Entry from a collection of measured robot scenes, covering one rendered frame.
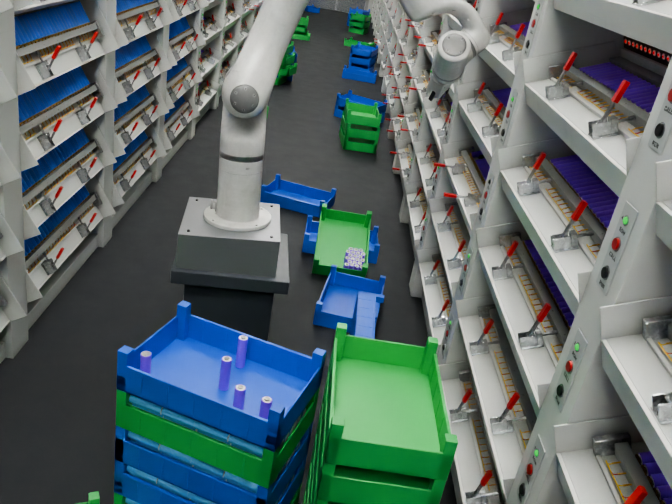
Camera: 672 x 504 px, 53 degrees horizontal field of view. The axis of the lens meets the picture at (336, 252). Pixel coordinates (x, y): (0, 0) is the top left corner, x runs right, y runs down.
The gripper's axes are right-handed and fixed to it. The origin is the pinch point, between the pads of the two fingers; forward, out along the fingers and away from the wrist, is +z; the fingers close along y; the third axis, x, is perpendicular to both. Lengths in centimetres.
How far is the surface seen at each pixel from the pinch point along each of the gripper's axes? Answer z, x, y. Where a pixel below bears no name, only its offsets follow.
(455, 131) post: 21.1, 9.0, 0.2
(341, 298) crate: 42, 15, 66
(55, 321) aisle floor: 0, -42, 126
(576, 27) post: -60, 22, -7
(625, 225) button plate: -106, 47, 37
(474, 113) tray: -0.5, 12.0, -0.7
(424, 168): 76, 4, 3
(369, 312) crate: -1, 27, 64
